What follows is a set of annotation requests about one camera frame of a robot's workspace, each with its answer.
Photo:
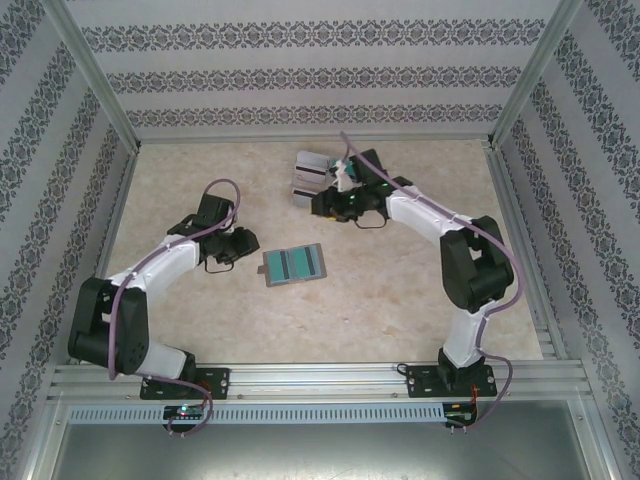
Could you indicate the aluminium side base rail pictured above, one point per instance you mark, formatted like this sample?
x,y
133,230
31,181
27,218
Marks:
x,y
107,250
522,250

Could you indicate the grey card holder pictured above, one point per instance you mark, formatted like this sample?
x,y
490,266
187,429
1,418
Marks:
x,y
290,266

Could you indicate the white card with black stripe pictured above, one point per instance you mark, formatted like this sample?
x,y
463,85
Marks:
x,y
310,162
305,197

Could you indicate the aluminium frame corner post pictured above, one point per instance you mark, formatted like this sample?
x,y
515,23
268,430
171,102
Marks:
x,y
96,75
530,75

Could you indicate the aluminium front frame bar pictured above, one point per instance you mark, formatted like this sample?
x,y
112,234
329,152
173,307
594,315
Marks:
x,y
602,440
42,440

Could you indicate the grey metal sheet panel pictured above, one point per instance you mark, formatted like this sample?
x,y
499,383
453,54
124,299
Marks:
x,y
320,450

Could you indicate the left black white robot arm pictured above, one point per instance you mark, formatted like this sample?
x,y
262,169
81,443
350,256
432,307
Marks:
x,y
107,325

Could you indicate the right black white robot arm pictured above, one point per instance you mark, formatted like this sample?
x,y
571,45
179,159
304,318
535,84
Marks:
x,y
475,270

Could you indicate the clear acrylic card stand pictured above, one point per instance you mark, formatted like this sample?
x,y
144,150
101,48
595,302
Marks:
x,y
300,184

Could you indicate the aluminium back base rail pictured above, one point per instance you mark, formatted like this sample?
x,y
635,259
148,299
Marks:
x,y
250,142

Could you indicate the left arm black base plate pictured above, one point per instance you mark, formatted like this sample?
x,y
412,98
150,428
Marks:
x,y
220,382

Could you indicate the aluminium mounting rail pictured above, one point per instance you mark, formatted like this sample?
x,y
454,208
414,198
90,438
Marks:
x,y
310,380

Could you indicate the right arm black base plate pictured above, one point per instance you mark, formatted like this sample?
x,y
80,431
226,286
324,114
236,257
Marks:
x,y
420,382

